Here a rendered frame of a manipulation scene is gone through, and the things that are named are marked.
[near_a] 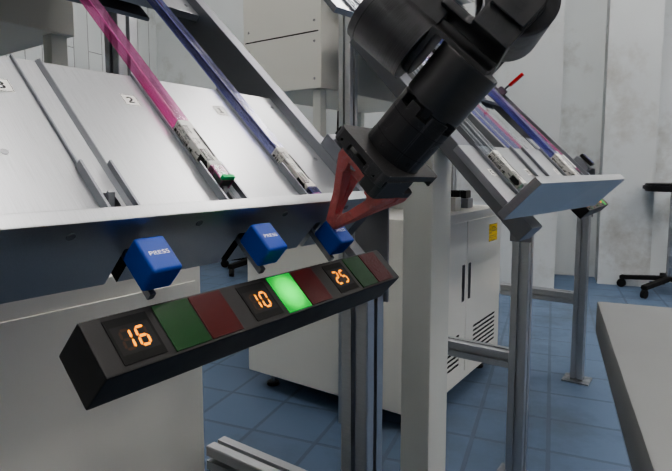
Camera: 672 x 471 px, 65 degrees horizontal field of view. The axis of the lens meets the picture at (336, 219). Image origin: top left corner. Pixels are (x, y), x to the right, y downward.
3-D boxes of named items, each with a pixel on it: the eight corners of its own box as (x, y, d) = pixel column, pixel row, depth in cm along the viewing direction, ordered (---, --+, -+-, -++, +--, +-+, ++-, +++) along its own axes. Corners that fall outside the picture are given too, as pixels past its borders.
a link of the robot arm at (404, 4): (561, -11, 39) (534, 30, 48) (447, -107, 41) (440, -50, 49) (448, 109, 40) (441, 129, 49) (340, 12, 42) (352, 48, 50)
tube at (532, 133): (587, 193, 85) (594, 187, 84) (584, 194, 84) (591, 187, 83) (407, 7, 105) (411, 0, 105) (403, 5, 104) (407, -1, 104)
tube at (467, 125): (530, 199, 69) (537, 193, 68) (526, 200, 68) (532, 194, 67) (331, -22, 89) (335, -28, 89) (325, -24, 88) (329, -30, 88)
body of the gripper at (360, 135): (329, 139, 47) (380, 72, 43) (386, 145, 55) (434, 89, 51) (373, 192, 44) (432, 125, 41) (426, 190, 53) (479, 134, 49)
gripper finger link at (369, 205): (297, 201, 53) (353, 130, 48) (338, 198, 58) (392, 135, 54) (337, 252, 50) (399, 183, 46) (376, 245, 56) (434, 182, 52)
